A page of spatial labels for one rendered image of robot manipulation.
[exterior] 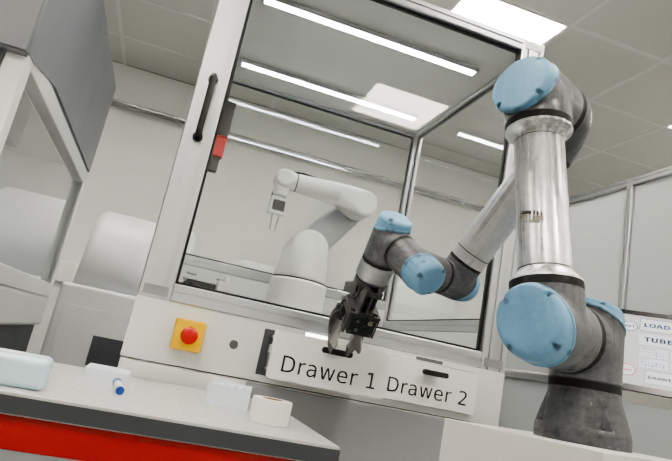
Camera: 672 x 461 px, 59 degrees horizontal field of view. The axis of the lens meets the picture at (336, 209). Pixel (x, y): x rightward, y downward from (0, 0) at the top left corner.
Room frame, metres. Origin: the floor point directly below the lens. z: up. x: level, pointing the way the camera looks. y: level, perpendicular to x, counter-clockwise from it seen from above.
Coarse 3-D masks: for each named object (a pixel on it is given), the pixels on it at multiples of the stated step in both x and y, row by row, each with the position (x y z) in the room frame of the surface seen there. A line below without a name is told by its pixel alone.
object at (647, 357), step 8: (640, 352) 1.63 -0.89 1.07; (648, 352) 1.62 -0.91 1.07; (656, 352) 1.62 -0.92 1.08; (664, 352) 1.61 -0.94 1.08; (640, 360) 1.61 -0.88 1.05; (648, 360) 1.60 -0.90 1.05; (656, 360) 1.60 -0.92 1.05; (664, 360) 1.59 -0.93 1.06; (648, 368) 1.59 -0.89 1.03; (656, 368) 1.58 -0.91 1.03; (664, 368) 1.58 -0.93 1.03
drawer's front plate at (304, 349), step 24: (288, 336) 1.42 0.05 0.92; (288, 360) 1.42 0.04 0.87; (312, 360) 1.44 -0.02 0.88; (336, 360) 1.45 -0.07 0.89; (360, 360) 1.47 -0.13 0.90; (384, 360) 1.48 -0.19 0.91; (312, 384) 1.44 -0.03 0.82; (336, 384) 1.46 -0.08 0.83; (360, 384) 1.47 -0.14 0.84; (384, 384) 1.48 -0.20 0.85
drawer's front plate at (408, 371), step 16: (400, 368) 1.63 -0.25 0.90; (416, 368) 1.64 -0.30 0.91; (432, 368) 1.65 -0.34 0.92; (448, 368) 1.66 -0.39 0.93; (400, 384) 1.63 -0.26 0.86; (416, 384) 1.64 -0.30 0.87; (432, 384) 1.65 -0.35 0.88; (448, 384) 1.66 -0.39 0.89; (464, 384) 1.67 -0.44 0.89; (400, 400) 1.63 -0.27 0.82; (416, 400) 1.64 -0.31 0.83; (432, 400) 1.65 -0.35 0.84; (448, 400) 1.66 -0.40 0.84; (464, 400) 1.68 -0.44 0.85
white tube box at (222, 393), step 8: (208, 384) 1.21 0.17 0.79; (216, 384) 1.22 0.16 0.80; (224, 384) 1.29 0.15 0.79; (232, 384) 1.33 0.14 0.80; (240, 384) 1.34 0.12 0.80; (208, 392) 1.21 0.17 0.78; (216, 392) 1.22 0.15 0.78; (224, 392) 1.22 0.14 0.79; (232, 392) 1.22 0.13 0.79; (240, 392) 1.22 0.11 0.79; (248, 392) 1.22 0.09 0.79; (208, 400) 1.21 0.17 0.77; (216, 400) 1.22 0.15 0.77; (224, 400) 1.22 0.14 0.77; (232, 400) 1.22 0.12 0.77; (240, 400) 1.22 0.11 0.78; (248, 400) 1.22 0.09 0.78; (240, 408) 1.22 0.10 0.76
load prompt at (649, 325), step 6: (642, 318) 1.71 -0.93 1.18; (642, 324) 1.69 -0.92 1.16; (648, 324) 1.69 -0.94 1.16; (654, 324) 1.68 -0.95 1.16; (660, 324) 1.68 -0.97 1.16; (666, 324) 1.67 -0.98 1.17; (642, 330) 1.68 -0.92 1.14; (648, 330) 1.67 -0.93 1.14; (654, 330) 1.67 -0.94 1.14; (660, 330) 1.66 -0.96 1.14; (666, 330) 1.66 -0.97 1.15
